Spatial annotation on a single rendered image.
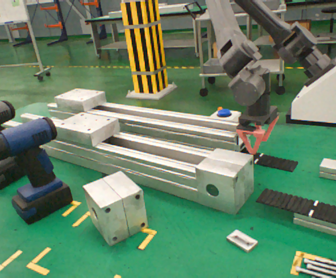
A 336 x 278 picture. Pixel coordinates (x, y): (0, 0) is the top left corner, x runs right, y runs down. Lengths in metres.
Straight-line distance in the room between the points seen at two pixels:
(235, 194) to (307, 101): 0.54
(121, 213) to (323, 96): 0.74
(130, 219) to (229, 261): 0.21
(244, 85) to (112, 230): 0.41
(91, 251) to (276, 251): 0.35
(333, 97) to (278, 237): 0.58
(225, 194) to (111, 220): 0.24
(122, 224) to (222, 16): 0.56
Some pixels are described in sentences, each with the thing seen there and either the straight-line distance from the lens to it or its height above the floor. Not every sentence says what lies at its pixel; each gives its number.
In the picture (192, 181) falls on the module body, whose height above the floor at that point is 0.84.
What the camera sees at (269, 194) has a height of 0.81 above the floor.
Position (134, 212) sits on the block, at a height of 0.83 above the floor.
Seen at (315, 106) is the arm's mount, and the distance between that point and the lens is 1.16.
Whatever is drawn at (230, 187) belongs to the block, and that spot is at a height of 0.85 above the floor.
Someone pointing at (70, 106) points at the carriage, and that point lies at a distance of 1.26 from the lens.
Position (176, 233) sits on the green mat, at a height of 0.78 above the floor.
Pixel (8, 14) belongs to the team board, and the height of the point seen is 1.09.
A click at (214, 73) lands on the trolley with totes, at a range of 3.85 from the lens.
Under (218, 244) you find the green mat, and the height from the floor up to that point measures 0.78.
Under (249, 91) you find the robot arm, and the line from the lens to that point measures 0.75.
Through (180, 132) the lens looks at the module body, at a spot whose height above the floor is 0.84.
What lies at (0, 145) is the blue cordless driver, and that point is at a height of 0.98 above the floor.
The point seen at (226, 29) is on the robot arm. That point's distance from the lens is 0.87.
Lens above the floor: 1.24
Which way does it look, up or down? 25 degrees down
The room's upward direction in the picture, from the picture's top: 8 degrees counter-clockwise
